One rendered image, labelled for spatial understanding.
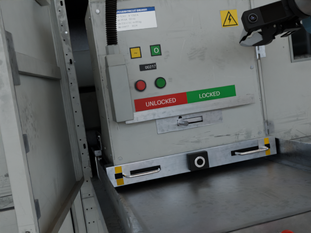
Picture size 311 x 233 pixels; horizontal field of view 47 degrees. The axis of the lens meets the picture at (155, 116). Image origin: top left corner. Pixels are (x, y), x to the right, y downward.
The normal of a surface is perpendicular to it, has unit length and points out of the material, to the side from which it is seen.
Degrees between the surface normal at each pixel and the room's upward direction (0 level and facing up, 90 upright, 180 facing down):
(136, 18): 90
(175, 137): 90
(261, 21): 78
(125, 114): 90
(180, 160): 90
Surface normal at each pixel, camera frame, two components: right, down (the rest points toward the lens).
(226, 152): 0.25, 0.04
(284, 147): -0.96, 0.16
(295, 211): -0.15, -0.99
